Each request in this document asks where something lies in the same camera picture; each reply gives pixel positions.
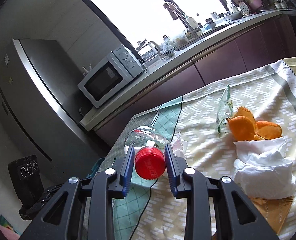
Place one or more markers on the kitchen counter with cabinets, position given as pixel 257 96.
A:
pixel 237 48

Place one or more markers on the clear bottle with red cap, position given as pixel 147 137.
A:
pixel 149 147

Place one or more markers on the white paper tissue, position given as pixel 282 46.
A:
pixel 263 170

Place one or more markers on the silver refrigerator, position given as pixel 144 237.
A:
pixel 41 108

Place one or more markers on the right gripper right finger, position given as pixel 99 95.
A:
pixel 236 216

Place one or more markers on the orange peel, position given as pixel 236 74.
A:
pixel 244 127

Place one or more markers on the clear green plastic wrapper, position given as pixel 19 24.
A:
pixel 225 109

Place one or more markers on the blue white ceramic bowl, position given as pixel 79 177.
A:
pixel 170 52

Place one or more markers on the patterned tablecloth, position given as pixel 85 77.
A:
pixel 150 211

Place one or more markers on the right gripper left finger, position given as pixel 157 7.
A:
pixel 62 217

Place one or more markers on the white microwave oven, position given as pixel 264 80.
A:
pixel 116 70

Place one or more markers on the blue trash bin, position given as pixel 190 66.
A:
pixel 95 168

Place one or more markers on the gold foil snack wrapper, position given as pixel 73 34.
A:
pixel 274 211

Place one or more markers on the kitchen faucet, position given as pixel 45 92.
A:
pixel 176 14

